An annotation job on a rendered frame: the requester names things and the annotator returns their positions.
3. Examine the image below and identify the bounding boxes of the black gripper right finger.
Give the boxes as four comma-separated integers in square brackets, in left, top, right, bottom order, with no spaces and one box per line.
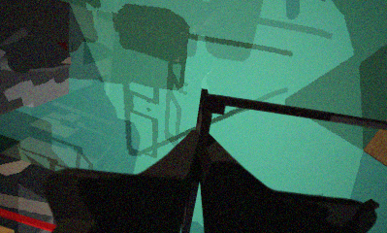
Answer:
[200,133,377,233]

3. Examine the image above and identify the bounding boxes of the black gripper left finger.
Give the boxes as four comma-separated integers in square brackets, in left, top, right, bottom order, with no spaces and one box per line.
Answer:
[43,130,199,233]

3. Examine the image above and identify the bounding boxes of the black glasses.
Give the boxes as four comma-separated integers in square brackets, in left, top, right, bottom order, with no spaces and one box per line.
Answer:
[181,88,387,233]

